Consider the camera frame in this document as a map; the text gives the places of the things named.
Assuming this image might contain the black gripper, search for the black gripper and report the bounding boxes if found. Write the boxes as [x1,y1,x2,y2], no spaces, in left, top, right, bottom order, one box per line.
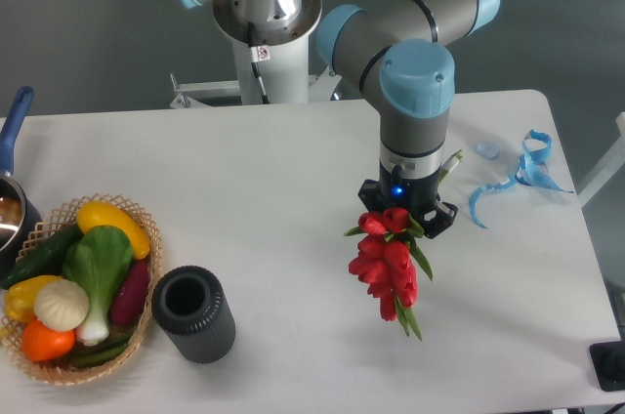
[357,165,458,239]

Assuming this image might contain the red tulip bouquet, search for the red tulip bouquet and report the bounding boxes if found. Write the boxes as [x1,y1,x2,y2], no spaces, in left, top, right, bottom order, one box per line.
[344,207,433,338]

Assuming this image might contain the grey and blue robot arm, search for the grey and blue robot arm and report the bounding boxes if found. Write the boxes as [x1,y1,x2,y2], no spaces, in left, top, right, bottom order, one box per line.
[181,0,500,238]

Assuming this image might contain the small light blue cap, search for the small light blue cap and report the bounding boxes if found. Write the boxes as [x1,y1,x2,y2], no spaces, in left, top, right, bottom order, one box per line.
[474,141,501,160]

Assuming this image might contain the blue ribbon strip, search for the blue ribbon strip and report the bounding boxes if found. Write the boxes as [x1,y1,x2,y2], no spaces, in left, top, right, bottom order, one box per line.
[468,129,573,229]

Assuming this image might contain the black ribbed cylindrical vase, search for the black ribbed cylindrical vase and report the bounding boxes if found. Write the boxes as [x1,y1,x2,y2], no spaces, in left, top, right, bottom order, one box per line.
[151,266,236,364]

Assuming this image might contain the black device at table edge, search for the black device at table edge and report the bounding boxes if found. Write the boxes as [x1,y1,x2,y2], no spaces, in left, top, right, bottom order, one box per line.
[589,341,624,392]

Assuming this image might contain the purple sweet potato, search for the purple sweet potato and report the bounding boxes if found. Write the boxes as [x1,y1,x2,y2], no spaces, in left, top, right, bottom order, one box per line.
[110,260,149,326]

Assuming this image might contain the green bok choy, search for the green bok choy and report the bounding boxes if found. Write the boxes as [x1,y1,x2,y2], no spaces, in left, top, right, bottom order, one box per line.
[62,226,133,347]

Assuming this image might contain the green beans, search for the green beans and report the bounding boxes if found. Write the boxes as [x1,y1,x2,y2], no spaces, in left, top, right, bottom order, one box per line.
[69,332,132,369]

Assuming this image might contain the white steamed bun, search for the white steamed bun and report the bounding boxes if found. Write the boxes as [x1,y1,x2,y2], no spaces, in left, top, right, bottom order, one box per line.
[33,279,90,332]

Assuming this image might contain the green cucumber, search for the green cucumber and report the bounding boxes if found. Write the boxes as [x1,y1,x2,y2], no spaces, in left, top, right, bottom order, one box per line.
[1,224,83,290]

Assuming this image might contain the woven bamboo basket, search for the woven bamboo basket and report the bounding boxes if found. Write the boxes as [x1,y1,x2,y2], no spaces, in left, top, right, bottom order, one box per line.
[1,194,162,385]

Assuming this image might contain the orange fruit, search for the orange fruit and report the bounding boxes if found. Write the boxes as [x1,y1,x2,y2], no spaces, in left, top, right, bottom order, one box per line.
[21,319,76,362]

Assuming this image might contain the yellow bell pepper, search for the yellow bell pepper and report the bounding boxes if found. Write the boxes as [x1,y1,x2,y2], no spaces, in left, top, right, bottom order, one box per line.
[4,275,61,323]

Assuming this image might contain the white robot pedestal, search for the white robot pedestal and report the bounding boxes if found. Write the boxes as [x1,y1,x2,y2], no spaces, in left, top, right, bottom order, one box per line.
[170,0,341,108]

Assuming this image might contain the white frame at right edge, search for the white frame at right edge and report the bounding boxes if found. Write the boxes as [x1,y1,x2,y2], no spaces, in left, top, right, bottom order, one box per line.
[577,112,624,208]

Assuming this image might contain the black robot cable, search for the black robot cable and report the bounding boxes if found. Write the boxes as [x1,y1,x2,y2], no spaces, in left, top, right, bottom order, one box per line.
[245,21,271,105]

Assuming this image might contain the blue handled saucepan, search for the blue handled saucepan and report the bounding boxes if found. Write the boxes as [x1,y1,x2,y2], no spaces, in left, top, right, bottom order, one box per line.
[1,86,41,278]

